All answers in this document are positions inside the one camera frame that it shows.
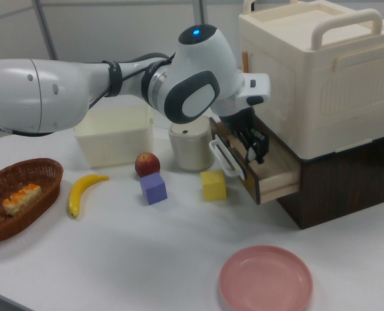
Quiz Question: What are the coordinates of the yellow foam cube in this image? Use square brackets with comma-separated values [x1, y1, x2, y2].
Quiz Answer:
[200, 170, 228, 202]

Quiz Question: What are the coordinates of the brown wicker basket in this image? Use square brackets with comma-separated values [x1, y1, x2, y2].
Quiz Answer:
[0, 157, 65, 244]

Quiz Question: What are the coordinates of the yellow banana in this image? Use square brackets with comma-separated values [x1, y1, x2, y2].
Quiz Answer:
[67, 173, 110, 220]

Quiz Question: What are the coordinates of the wooden drawer with white handle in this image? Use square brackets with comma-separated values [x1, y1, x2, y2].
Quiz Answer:
[208, 115, 302, 205]

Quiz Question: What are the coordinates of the pink plastic plate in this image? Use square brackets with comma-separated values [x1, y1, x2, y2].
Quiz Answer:
[218, 244, 314, 311]

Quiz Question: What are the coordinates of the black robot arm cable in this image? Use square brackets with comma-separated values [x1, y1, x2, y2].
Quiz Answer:
[87, 52, 177, 108]

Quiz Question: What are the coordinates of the purple foam cube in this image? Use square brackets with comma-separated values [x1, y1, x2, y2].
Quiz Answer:
[139, 172, 169, 206]

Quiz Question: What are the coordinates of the red apple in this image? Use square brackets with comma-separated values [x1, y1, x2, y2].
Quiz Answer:
[134, 152, 162, 178]

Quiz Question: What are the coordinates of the dark brown drawer cabinet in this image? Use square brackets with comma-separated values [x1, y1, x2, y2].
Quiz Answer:
[275, 129, 384, 231]

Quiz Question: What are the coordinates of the cream square plastic bin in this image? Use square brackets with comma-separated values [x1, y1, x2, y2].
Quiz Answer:
[73, 104, 154, 169]

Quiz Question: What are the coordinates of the small white lidded trash can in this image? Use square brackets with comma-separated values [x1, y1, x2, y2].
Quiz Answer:
[168, 122, 214, 172]

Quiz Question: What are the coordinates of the toy bread with orange glaze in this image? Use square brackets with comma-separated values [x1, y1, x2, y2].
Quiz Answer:
[1, 183, 42, 216]

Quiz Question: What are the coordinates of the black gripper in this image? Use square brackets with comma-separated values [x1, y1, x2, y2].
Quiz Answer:
[217, 108, 271, 165]

